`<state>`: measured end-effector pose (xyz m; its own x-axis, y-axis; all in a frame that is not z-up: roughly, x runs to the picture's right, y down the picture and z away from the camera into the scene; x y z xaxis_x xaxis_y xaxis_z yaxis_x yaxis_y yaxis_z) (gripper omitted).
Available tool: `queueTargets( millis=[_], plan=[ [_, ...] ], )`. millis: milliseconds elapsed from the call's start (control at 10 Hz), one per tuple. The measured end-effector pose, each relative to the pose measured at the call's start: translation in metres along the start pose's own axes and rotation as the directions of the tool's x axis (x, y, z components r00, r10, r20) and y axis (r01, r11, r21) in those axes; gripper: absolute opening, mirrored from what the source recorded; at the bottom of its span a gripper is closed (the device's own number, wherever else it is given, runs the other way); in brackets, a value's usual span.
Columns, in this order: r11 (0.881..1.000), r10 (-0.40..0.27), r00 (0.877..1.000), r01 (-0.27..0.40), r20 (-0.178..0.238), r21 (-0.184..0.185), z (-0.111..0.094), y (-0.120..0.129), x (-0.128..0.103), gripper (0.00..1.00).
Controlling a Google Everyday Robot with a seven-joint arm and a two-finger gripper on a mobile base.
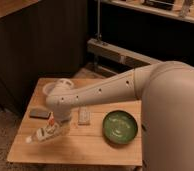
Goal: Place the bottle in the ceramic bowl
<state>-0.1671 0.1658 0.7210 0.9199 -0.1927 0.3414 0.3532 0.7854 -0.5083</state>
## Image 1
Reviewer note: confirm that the grey metal rail bench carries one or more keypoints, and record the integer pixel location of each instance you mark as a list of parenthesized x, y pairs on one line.
[(118, 54)]

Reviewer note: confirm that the clear plastic bottle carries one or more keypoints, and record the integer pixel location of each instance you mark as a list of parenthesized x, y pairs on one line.
[(48, 132)]

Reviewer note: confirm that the dark grey sponge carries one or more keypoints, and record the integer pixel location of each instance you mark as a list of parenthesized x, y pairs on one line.
[(39, 113)]

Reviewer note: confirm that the vertical metal pole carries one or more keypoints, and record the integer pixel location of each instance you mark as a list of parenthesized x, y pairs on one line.
[(98, 20)]

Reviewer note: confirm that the wooden table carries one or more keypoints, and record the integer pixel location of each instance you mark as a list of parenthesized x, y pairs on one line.
[(82, 145)]

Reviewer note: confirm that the green ceramic bowl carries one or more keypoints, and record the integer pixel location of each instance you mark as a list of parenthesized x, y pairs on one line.
[(119, 127)]

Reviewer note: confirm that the small clear glass jar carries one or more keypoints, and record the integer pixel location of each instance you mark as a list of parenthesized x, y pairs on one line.
[(83, 116)]

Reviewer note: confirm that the orange carrot toy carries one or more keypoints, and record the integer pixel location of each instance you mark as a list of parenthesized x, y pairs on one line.
[(51, 120)]

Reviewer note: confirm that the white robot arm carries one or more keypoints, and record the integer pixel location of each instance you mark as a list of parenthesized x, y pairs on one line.
[(166, 93)]

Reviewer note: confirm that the wooden shelf with items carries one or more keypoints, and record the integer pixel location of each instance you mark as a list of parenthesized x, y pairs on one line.
[(182, 10)]

